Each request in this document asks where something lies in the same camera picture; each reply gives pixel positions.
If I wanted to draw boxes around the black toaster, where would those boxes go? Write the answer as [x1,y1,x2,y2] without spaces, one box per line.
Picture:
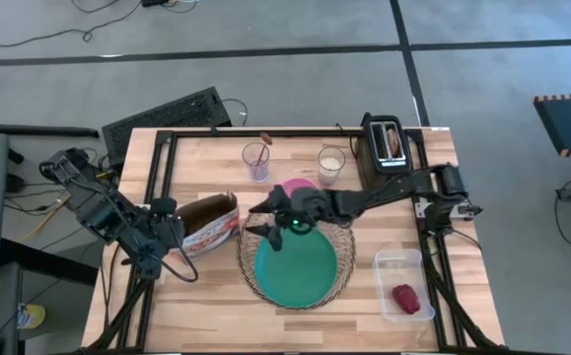
[356,111,414,187]

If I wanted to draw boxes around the green round plate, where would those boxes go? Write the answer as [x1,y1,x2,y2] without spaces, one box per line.
[253,226,339,309]

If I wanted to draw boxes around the black aluminium table frame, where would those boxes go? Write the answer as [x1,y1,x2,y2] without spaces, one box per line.
[82,126,506,355]

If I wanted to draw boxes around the red apple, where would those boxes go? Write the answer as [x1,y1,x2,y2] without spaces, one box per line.
[391,283,422,316]

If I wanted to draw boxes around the clear glass with blue base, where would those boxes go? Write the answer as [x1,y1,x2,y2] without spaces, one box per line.
[241,141,271,183]

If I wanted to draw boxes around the black floor bar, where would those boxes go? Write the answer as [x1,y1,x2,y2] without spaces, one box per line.
[0,120,101,140]

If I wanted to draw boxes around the black perforated computer case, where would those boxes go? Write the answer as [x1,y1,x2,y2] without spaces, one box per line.
[101,86,234,167]

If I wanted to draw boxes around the clear glass with liquid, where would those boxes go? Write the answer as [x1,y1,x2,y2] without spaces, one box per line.
[317,146,347,187]

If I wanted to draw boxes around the sliced bagel half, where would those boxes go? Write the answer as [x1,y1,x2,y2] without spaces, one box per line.
[386,127,400,159]

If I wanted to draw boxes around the pink plastic bowl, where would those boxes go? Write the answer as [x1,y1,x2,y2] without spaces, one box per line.
[274,177,321,198]

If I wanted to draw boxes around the clear plastic container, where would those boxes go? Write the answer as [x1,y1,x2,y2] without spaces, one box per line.
[372,248,436,323]

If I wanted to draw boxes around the long black floor cable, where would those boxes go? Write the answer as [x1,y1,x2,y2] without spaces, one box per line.
[0,0,143,58]

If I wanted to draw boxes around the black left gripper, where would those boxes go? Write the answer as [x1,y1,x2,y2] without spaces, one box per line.
[124,216,185,281]

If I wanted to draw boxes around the wooden spoon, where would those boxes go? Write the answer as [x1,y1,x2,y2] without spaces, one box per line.
[252,131,274,178]

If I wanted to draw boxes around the pumpkin cereal cardboard box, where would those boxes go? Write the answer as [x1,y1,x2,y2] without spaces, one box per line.
[169,190,242,260]

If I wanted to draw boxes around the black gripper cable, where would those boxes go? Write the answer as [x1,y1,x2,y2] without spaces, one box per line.
[159,216,200,284]

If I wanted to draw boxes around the yellow white container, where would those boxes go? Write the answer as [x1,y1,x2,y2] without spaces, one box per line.
[17,303,47,330]

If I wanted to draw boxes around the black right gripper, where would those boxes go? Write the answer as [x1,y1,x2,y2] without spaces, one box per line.
[244,184,339,252]

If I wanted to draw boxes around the round woven straw placemat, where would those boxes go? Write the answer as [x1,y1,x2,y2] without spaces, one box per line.
[237,209,357,311]

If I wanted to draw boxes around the yellow cable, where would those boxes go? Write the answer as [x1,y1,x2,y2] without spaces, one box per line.
[18,196,69,243]

